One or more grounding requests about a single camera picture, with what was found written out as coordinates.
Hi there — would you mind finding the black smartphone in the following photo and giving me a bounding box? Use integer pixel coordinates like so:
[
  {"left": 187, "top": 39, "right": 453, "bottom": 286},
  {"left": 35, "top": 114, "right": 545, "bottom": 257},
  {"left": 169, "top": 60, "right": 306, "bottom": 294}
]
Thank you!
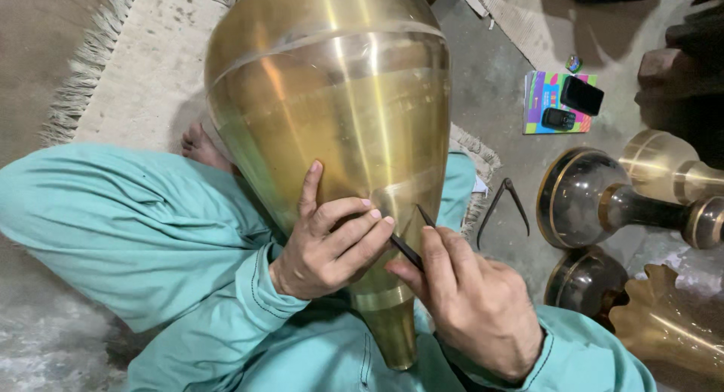
[{"left": 560, "top": 75, "right": 605, "bottom": 117}]

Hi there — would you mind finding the beige fringed rug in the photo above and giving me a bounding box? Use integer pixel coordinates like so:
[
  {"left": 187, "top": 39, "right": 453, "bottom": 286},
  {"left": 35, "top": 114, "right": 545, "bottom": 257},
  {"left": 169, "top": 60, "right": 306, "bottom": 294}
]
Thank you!
[{"left": 38, "top": 0, "right": 502, "bottom": 241}]

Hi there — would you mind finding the person's leg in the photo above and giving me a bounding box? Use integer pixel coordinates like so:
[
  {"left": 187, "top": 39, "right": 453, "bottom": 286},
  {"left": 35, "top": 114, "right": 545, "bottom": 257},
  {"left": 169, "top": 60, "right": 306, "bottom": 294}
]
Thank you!
[
  {"left": 0, "top": 142, "right": 286, "bottom": 334},
  {"left": 437, "top": 151, "right": 477, "bottom": 233}
]

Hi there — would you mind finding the brass vase with bands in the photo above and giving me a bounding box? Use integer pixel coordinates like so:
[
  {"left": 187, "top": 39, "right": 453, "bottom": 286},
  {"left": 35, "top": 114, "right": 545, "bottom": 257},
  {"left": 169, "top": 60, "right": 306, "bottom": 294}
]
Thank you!
[{"left": 618, "top": 129, "right": 724, "bottom": 206}]

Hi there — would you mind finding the brass scalloped vessel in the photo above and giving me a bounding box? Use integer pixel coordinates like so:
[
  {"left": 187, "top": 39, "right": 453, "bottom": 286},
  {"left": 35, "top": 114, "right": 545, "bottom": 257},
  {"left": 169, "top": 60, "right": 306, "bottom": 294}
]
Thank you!
[{"left": 608, "top": 263, "right": 724, "bottom": 381}]

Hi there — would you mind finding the black metal divider tool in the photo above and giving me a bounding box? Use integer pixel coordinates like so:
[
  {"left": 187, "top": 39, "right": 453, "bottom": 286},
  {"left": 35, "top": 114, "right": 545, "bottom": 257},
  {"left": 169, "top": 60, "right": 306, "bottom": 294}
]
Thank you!
[{"left": 389, "top": 203, "right": 437, "bottom": 271}]

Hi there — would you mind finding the dark tarnished goblet-shaped vessel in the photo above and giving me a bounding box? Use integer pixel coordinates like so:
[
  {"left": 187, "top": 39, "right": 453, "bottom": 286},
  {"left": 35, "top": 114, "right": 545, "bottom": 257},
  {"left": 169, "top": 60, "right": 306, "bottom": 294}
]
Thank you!
[{"left": 535, "top": 147, "right": 724, "bottom": 251}]

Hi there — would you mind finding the dark tarnished round vessel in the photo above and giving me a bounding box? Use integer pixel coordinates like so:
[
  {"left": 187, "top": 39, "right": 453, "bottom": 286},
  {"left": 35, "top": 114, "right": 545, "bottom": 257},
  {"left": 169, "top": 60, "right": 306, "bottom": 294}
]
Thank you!
[{"left": 543, "top": 245, "right": 630, "bottom": 326}]

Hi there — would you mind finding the person's right hand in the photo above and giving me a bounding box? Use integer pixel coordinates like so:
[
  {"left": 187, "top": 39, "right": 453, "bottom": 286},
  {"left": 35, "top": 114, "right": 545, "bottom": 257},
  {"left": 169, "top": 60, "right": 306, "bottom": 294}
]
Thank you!
[{"left": 385, "top": 226, "right": 545, "bottom": 383}]

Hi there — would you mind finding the black keypad phone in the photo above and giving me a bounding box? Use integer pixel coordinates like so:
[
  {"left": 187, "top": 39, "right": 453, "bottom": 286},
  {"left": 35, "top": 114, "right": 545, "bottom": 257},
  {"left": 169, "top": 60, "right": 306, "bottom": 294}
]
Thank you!
[{"left": 541, "top": 107, "right": 577, "bottom": 132}]

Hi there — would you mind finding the person's left hand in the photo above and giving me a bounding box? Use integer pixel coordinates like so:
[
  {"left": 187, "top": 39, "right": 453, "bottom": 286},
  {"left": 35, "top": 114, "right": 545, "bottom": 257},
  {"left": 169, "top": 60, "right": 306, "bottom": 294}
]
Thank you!
[{"left": 268, "top": 160, "right": 396, "bottom": 300}]

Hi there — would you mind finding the large brass vase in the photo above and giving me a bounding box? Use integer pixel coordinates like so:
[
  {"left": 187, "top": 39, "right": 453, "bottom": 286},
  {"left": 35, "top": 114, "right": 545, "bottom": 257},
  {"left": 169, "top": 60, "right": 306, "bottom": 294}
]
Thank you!
[{"left": 205, "top": 0, "right": 452, "bottom": 371}]

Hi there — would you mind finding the brown wooden block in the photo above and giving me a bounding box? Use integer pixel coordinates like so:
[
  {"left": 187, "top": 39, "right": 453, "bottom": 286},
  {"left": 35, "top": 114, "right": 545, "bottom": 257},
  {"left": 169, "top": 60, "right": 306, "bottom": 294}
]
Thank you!
[{"left": 635, "top": 47, "right": 690, "bottom": 106}]

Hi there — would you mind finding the dark metal caliper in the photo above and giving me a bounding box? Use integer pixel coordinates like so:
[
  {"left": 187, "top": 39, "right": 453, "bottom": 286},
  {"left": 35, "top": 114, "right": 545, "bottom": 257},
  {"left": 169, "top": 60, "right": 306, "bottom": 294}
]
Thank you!
[{"left": 476, "top": 178, "right": 531, "bottom": 251}]

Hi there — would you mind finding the colourful booklet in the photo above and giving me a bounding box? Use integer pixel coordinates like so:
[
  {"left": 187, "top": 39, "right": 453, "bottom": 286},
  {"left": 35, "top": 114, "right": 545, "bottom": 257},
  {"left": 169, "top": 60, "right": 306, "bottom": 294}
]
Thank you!
[{"left": 523, "top": 70, "right": 597, "bottom": 135}]

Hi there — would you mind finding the person's right leg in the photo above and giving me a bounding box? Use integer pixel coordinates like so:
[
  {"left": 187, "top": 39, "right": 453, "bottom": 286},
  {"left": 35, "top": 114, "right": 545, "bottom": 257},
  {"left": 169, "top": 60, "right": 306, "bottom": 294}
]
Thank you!
[{"left": 437, "top": 151, "right": 477, "bottom": 233}]

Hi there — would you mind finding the person's left leg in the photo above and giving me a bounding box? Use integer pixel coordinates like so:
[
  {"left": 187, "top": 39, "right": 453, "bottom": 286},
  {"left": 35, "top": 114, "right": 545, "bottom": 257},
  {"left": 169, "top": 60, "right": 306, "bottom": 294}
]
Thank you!
[{"left": 0, "top": 142, "right": 286, "bottom": 334}]

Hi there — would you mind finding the person's bare foot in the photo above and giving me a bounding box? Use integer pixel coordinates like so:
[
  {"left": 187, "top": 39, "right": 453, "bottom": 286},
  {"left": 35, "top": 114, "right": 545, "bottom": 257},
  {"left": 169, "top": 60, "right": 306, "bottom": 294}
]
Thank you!
[{"left": 180, "top": 123, "right": 237, "bottom": 176}]

